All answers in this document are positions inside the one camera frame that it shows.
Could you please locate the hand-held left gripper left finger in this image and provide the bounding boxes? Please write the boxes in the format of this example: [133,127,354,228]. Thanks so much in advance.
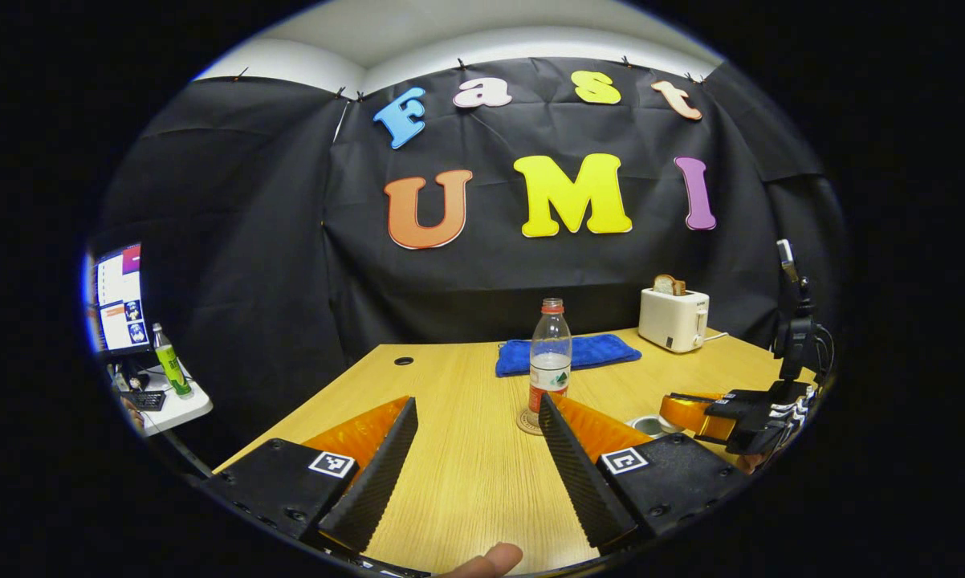
[206,395,419,555]

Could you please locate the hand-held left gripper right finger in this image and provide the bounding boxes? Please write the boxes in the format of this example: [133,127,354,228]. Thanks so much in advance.
[537,392,752,556]

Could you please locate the white floral teacup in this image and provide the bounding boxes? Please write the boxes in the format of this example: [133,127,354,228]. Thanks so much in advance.
[627,413,670,439]

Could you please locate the clear plastic water bottle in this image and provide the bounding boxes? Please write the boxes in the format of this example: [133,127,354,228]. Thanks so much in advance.
[527,298,573,426]

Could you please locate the green drink bottle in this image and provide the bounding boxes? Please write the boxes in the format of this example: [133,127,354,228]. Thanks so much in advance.
[153,323,193,398]

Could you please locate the white toaster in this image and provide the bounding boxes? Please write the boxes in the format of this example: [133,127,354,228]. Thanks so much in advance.
[637,288,711,354]

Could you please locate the blue folded towel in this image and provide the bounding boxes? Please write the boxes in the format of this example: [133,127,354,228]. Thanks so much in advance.
[495,334,643,378]

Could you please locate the white side table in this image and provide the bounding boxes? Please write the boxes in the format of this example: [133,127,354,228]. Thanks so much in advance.
[117,365,214,438]

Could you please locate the black backdrop cloth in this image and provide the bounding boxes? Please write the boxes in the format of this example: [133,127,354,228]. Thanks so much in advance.
[89,56,849,458]

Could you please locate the computer monitor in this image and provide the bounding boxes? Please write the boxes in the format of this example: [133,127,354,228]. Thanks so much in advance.
[88,242,153,358]

